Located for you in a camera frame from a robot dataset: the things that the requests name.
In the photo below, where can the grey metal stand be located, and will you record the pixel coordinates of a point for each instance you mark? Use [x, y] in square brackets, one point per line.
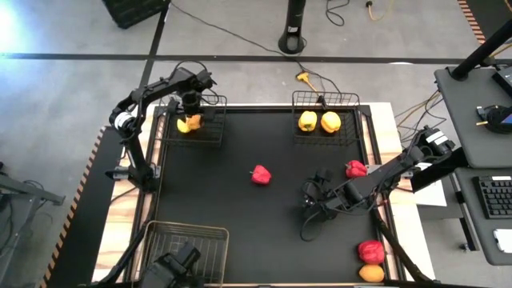
[24, 188]

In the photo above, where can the black table mat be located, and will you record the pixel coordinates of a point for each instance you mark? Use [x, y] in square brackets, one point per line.
[248, 224]

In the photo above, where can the black striped-edge floor mat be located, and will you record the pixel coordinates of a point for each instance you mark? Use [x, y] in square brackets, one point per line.
[92, 224]
[492, 12]

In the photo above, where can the black round device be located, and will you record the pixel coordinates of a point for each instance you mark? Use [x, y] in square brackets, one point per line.
[498, 118]

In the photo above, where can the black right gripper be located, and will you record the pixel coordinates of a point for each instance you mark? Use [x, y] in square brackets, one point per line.
[318, 200]

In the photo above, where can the grey desk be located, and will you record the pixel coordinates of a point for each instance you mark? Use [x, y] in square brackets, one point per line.
[484, 236]
[464, 120]

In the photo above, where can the black plastic crate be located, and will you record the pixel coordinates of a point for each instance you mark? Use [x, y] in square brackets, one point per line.
[132, 12]

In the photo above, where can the yellow bell pepper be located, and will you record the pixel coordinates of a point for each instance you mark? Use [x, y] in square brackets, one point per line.
[307, 121]

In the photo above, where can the black boxy device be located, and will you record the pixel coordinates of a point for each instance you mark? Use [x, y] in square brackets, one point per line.
[172, 268]

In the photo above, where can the black pole stand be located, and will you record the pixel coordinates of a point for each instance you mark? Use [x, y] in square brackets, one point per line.
[294, 20]

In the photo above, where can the red bell pepper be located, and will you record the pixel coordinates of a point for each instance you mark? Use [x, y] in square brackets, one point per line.
[355, 169]
[370, 252]
[261, 175]

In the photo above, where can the orange-yellow bell pepper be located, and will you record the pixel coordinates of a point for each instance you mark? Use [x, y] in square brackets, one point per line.
[330, 122]

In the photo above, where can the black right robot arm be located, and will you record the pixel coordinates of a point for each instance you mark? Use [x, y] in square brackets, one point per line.
[372, 184]

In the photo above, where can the yellow power plug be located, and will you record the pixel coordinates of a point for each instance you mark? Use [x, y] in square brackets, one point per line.
[302, 76]

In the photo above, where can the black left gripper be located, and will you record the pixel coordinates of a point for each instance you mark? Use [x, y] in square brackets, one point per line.
[191, 102]

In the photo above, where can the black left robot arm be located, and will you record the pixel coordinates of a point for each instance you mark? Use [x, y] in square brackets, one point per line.
[136, 156]

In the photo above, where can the black keyboard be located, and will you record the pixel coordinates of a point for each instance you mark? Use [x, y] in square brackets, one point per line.
[496, 198]

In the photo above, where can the white paper sheet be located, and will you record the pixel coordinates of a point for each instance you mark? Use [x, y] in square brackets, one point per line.
[434, 196]

